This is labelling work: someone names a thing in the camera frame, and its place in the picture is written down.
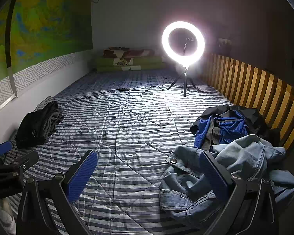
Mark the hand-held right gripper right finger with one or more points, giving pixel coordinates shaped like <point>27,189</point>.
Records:
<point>215,176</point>

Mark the light blue denim jeans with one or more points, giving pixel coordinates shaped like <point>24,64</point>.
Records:
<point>250,151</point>

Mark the green folded blanket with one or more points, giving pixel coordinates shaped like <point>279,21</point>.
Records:
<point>105,64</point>

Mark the black tripod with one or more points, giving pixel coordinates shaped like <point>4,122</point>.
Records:
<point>185,88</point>

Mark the brown patterned pillow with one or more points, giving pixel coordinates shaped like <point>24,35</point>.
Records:
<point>137,52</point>

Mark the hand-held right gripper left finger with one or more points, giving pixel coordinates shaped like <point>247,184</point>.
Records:
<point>80,176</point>

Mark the small black inline controller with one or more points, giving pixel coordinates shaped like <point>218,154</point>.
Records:
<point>124,88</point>

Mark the green wall map poster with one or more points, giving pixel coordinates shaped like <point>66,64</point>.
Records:
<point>51,17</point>

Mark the black and silver strip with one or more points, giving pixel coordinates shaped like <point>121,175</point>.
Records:
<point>7,41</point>

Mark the black jacket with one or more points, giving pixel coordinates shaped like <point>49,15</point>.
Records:
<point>252,117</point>

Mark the wooden slatted bed rail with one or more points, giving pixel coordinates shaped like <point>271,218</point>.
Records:
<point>247,83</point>

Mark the striped bed blanket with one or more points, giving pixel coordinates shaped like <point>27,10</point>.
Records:
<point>127,132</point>

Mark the blue denim jacket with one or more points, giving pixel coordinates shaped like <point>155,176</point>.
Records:
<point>186,191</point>

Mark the blue striped shorts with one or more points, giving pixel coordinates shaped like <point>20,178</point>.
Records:
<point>232,129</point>

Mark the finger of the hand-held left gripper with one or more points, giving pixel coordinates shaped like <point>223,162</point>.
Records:
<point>27,159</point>
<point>0,149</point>

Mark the black folded clothes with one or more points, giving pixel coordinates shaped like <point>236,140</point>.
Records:
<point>36,124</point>

